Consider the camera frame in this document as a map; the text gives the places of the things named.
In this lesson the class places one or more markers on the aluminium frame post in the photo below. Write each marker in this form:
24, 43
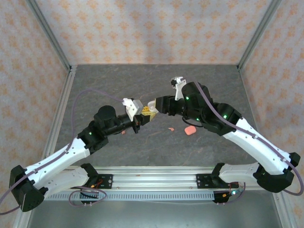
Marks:
257, 35
51, 38

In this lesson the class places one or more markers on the pink earbud charging case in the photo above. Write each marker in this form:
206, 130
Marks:
190, 130

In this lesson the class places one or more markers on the aluminium frame leg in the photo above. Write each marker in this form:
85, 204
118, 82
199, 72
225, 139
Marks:
283, 213
20, 219

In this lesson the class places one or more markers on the grey metal sheet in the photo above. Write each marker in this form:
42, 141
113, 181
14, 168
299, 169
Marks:
152, 216

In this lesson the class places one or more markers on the small green-lit circuit board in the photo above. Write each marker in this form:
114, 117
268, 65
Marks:
234, 192

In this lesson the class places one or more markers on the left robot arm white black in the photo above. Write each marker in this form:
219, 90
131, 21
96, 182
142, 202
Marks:
59, 156

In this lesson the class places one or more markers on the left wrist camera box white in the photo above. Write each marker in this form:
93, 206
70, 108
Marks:
133, 108

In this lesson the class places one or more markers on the aluminium table side rail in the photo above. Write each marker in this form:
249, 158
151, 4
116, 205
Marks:
69, 88

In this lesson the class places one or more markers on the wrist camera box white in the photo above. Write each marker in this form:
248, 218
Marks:
178, 91
133, 108

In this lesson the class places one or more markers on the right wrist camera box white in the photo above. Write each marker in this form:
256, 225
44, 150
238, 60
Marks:
178, 91

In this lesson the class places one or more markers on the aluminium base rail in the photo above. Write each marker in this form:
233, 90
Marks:
152, 180

